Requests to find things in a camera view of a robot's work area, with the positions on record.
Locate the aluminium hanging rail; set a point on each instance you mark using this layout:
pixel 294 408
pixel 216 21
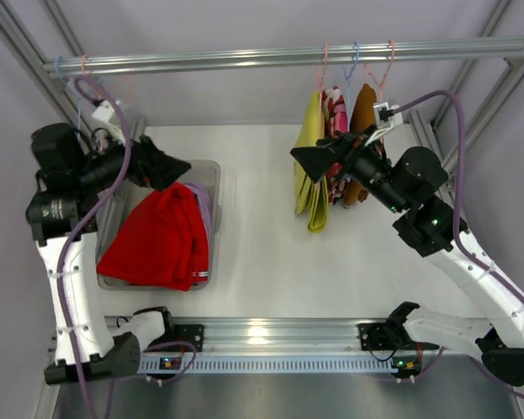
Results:
pixel 455 49

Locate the yellow-green trousers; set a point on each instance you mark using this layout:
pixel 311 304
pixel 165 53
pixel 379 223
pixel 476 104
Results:
pixel 310 197

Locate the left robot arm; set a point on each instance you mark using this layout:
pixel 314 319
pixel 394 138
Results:
pixel 72 187

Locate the right aluminium frame post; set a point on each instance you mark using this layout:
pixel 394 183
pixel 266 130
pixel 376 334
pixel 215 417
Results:
pixel 484 86

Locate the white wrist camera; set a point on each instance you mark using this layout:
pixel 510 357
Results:
pixel 107 118
pixel 387 119

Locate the pink hanger of red trousers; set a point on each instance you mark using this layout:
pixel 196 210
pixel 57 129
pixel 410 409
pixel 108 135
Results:
pixel 100 93

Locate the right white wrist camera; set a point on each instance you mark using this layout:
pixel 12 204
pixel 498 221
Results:
pixel 387 119

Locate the transparent plastic bin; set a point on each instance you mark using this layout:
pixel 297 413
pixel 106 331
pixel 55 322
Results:
pixel 203 173

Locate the light blue hanger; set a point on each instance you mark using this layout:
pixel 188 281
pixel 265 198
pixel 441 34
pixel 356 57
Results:
pixel 70 89

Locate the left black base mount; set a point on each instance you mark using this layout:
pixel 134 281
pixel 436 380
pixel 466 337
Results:
pixel 191 333

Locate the left aluminium frame post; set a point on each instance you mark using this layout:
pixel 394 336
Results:
pixel 30 33

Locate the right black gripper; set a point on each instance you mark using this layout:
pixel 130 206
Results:
pixel 343 149

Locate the aluminium frame post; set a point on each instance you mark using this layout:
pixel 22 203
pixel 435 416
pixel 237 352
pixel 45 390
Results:
pixel 30 33
pixel 484 86

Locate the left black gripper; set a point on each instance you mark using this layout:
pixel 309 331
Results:
pixel 136 159

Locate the blue hanger of floral trousers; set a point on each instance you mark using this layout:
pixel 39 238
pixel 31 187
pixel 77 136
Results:
pixel 348 78

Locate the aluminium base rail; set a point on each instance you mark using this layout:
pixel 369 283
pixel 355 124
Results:
pixel 279 334

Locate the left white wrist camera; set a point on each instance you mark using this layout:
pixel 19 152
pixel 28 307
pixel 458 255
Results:
pixel 107 118

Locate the red trousers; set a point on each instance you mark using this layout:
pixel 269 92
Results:
pixel 164 242

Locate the brown trousers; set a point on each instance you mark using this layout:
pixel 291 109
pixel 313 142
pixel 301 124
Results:
pixel 362 117

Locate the floral pink trousers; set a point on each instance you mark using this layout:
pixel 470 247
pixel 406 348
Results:
pixel 335 120

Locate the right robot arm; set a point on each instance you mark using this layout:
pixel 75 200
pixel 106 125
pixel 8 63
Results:
pixel 440 236

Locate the lilac trousers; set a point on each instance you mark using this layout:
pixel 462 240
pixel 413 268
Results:
pixel 203 205

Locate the pink hanger of yellow trousers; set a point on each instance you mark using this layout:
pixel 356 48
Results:
pixel 320 77

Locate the pink hanger of brown trousers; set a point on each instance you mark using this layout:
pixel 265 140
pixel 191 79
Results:
pixel 380 84

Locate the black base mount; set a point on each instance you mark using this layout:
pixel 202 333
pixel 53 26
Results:
pixel 375 337
pixel 191 333

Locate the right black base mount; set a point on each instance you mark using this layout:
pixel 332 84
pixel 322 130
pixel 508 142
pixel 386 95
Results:
pixel 375 337

